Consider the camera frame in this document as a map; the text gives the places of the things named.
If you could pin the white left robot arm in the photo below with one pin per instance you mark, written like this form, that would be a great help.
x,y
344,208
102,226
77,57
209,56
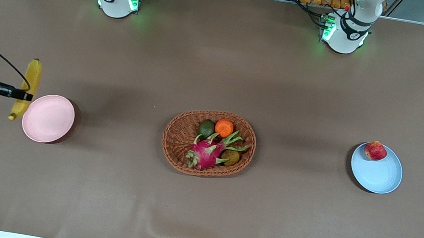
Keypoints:
x,y
347,34

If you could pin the pink round plate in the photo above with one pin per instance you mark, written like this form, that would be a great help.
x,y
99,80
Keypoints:
x,y
48,118

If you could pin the pink dragon fruit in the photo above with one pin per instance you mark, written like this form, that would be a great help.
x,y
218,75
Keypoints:
x,y
205,152

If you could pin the green avocado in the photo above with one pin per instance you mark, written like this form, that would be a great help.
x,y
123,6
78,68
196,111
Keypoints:
x,y
206,127

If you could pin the yellow banana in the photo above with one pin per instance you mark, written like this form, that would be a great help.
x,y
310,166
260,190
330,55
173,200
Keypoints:
x,y
33,76

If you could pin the brown wicker basket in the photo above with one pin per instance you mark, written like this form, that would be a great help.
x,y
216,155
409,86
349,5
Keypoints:
x,y
173,147

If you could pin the brown table mat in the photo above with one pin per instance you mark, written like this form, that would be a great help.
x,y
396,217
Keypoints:
x,y
221,60

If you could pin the brown kiwi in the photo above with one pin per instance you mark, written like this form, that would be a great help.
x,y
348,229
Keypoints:
x,y
230,158

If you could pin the red apple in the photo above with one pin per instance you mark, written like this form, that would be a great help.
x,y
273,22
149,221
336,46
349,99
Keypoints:
x,y
375,150

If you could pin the blue round plate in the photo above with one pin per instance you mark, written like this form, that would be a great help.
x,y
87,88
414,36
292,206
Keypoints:
x,y
377,174

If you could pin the orange fruit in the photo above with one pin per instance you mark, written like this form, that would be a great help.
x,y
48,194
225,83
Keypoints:
x,y
224,128

